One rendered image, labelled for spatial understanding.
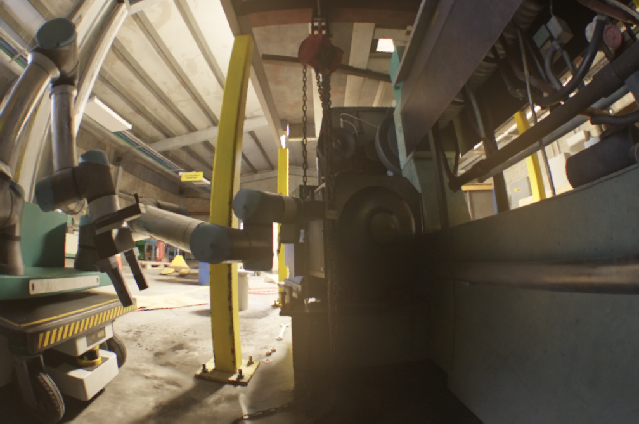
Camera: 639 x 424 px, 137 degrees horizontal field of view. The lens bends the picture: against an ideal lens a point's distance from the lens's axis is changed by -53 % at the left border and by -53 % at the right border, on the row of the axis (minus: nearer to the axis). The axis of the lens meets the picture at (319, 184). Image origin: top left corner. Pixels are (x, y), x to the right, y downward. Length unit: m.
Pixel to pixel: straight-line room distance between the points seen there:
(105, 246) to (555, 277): 0.77
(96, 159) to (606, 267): 0.87
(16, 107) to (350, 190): 1.06
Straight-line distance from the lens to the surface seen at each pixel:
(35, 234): 1.09
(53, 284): 0.94
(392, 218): 1.03
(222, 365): 1.22
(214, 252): 0.49
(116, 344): 1.22
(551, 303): 0.59
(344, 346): 1.24
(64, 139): 0.81
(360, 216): 0.97
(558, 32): 0.70
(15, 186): 0.83
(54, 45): 0.77
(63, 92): 0.88
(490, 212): 7.21
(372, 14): 1.44
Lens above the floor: 0.54
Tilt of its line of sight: 15 degrees up
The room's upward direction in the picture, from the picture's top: 1 degrees counter-clockwise
